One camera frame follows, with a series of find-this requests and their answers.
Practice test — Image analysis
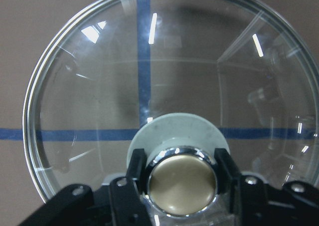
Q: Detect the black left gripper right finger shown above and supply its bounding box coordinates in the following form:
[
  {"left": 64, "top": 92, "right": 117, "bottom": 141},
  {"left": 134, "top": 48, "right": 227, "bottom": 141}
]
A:
[{"left": 214, "top": 148, "right": 319, "bottom": 226}]

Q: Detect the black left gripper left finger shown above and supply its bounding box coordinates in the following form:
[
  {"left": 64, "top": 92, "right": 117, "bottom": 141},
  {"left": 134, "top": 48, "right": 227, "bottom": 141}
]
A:
[{"left": 21, "top": 149, "right": 152, "bottom": 226}]

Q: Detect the glass pot lid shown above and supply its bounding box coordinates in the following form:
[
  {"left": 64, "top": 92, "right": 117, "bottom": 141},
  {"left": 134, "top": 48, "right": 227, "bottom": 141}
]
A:
[{"left": 22, "top": 0, "right": 319, "bottom": 218}]

